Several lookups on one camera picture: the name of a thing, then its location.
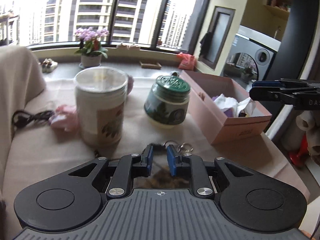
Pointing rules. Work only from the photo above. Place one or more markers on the pink fluffy cloth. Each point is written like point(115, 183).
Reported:
point(65, 118)

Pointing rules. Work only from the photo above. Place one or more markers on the dark framed wall panel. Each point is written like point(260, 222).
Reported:
point(220, 35)

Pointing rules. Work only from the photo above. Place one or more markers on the red plastic object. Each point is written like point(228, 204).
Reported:
point(300, 152)

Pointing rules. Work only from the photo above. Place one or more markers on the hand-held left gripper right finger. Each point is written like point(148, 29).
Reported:
point(172, 161)

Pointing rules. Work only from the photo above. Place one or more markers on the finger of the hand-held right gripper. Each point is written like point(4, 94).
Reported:
point(262, 94)
point(267, 84)

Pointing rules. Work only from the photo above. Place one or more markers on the black window frame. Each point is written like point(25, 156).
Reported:
point(201, 10)

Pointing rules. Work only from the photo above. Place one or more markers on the wooden wall shelf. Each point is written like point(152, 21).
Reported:
point(278, 5)

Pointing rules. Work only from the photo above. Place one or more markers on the potted pink orchid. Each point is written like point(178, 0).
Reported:
point(91, 45)

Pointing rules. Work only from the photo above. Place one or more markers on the beige tablecloth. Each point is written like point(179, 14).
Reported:
point(62, 150)

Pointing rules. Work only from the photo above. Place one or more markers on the beige cloth cover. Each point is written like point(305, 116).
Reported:
point(15, 85)

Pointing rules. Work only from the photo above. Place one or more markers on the purple cloth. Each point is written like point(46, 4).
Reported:
point(229, 112)

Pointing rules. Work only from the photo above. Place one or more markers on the small wooden tray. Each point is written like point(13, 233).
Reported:
point(150, 65)

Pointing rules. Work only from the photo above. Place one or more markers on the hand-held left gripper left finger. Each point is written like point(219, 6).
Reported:
point(150, 158)

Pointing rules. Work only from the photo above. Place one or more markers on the green lid glass jar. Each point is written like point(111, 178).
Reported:
point(166, 105)

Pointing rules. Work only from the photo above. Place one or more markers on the small shoe figurine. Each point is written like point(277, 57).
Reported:
point(48, 64)

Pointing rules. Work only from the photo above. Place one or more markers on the white cloth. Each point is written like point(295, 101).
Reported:
point(226, 101)

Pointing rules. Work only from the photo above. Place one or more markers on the pink cardboard box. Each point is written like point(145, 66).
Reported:
point(212, 120)

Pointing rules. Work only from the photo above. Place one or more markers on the clear lid tall canister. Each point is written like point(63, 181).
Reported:
point(100, 110)

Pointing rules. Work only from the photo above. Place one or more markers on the grey washing machine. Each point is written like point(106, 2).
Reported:
point(250, 55)

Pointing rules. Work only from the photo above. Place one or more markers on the dark hanging cloth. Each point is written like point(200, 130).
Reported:
point(206, 43)

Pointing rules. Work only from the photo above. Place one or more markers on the pink plastic bag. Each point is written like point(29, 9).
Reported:
point(186, 61)

